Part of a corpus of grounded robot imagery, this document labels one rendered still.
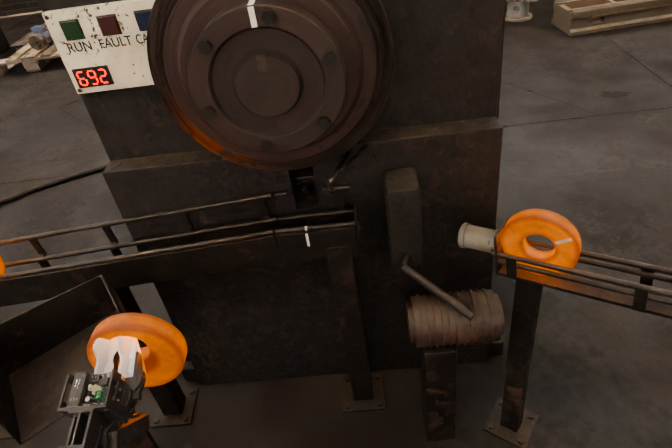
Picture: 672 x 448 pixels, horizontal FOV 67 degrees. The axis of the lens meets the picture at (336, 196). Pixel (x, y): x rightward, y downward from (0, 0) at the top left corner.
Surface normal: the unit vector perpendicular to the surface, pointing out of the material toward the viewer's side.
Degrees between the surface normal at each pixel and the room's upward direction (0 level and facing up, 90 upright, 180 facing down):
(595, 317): 0
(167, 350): 89
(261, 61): 90
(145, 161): 0
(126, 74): 90
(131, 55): 90
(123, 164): 0
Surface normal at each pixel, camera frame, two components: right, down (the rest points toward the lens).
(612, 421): -0.13, -0.81
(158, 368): 0.02, 0.57
